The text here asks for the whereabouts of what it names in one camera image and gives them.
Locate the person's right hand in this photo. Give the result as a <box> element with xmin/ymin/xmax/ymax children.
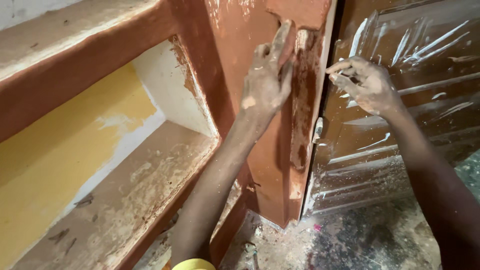
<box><xmin>325</xmin><ymin>56</ymin><xmax>404</xmax><ymax>118</ymax></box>

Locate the person's left hand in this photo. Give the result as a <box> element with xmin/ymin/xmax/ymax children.
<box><xmin>239</xmin><ymin>19</ymin><xmax>297</xmax><ymax>119</ymax></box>

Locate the reddish brown sandpaper piece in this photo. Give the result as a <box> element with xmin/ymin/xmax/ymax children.
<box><xmin>277</xmin><ymin>23</ymin><xmax>298</xmax><ymax>70</ymax></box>

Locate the paint-smeared metal door hinge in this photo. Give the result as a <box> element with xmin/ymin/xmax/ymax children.
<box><xmin>312</xmin><ymin>117</ymin><xmax>324</xmax><ymax>144</ymax></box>

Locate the brown wooden door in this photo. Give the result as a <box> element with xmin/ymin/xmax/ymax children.
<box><xmin>302</xmin><ymin>0</ymin><xmax>480</xmax><ymax>219</ymax></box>

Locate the small debris pile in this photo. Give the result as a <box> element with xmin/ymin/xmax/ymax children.
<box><xmin>242</xmin><ymin>241</ymin><xmax>260</xmax><ymax>270</ymax></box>

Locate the yellow sleeve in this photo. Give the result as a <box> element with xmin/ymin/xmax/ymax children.
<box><xmin>171</xmin><ymin>258</ymin><xmax>217</xmax><ymax>270</ymax></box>

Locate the paint-stained concrete ledge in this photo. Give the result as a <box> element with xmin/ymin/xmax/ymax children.
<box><xmin>9</xmin><ymin>120</ymin><xmax>221</xmax><ymax>270</ymax></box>

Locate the brown-edged concrete ledge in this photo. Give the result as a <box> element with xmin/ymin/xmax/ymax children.
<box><xmin>0</xmin><ymin>0</ymin><xmax>181</xmax><ymax>144</ymax></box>

